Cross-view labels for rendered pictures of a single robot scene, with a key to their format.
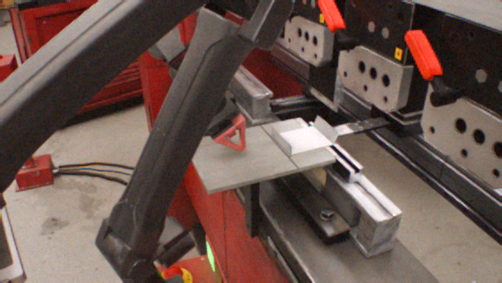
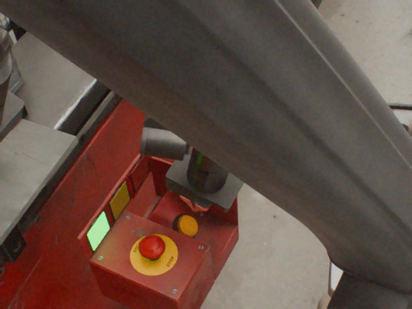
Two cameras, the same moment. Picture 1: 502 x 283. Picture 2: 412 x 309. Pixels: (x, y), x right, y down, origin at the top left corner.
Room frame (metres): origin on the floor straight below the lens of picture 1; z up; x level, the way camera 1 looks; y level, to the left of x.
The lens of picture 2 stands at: (0.74, 0.58, 1.54)
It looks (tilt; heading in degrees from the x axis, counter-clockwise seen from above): 49 degrees down; 231
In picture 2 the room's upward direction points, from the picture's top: 6 degrees counter-clockwise
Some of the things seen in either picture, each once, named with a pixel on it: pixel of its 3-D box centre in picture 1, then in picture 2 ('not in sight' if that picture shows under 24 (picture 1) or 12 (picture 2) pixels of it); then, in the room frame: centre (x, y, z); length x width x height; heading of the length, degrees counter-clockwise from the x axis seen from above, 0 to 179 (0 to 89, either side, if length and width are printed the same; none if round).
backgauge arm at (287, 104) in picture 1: (341, 102); not in sight; (1.29, -0.33, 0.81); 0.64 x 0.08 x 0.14; 112
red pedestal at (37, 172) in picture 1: (16, 122); not in sight; (1.89, 1.38, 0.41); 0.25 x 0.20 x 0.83; 112
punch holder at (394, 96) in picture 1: (391, 45); not in sight; (0.57, -0.21, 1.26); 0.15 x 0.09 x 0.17; 22
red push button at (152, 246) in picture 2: (174, 277); (152, 250); (0.52, 0.16, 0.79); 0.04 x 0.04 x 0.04
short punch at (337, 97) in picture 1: (325, 81); not in sight; (0.73, -0.15, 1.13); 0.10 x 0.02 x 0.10; 22
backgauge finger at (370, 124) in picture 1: (379, 119); not in sight; (0.79, -0.30, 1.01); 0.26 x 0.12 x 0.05; 112
